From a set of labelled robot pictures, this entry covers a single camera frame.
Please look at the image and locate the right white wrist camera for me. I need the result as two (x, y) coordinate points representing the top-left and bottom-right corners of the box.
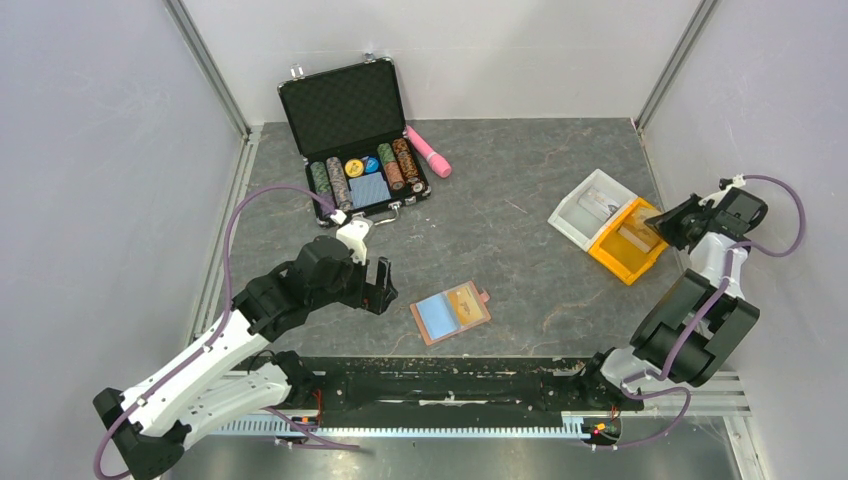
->
(699, 174), (746, 207)

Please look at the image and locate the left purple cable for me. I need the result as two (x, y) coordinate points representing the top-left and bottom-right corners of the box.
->
(92, 184), (346, 480)

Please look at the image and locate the card in yellow bin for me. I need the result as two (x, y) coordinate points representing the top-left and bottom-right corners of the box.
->
(618, 206), (662, 253)

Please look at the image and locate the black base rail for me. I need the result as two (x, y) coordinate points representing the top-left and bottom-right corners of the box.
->
(245, 354), (647, 432)

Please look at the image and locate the blue dealer chip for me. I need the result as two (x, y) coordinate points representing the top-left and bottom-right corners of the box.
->
(362, 156), (380, 175)

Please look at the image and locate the red green chip row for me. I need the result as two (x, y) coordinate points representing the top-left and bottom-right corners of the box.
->
(377, 143), (405, 191)

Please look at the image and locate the gold credit card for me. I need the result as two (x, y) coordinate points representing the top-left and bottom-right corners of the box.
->
(447, 285), (487, 327)

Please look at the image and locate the yellow plastic bin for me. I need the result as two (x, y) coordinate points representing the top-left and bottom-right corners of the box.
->
(588, 197), (669, 285)

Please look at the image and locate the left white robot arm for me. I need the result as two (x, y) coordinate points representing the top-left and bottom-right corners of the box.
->
(93, 235), (397, 479)

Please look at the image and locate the green poker chip row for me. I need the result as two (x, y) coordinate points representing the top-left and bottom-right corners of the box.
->
(310, 161), (335, 202)

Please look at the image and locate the blue playing card deck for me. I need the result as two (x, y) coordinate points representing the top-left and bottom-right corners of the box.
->
(349, 173), (391, 209)

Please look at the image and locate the brown leather card holder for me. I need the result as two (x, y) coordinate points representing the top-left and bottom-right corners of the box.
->
(410, 281), (492, 346)

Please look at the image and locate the black poker chip case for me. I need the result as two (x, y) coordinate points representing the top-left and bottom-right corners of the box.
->
(277, 55), (432, 228)

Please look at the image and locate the orange black chip row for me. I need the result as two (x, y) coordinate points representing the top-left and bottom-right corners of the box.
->
(391, 138), (425, 193)

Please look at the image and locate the grey poker chip row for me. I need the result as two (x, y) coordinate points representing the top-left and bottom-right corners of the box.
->
(325, 157), (353, 212)

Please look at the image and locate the pink cylindrical flashlight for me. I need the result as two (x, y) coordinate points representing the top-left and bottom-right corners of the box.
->
(405, 125), (452, 178)

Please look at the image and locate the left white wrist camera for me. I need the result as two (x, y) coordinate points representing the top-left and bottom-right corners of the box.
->
(330, 209), (374, 265)

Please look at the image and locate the yellow dealer chip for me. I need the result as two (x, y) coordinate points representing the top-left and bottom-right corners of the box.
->
(344, 158), (365, 178)

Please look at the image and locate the card in white bin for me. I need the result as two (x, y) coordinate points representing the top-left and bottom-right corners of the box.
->
(578, 187), (621, 223)

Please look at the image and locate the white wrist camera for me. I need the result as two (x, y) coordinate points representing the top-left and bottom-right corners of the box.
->
(699, 174), (746, 207)
(330, 209), (374, 265)

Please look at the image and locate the white plastic bin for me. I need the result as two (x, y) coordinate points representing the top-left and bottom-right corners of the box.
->
(547, 169), (637, 252)

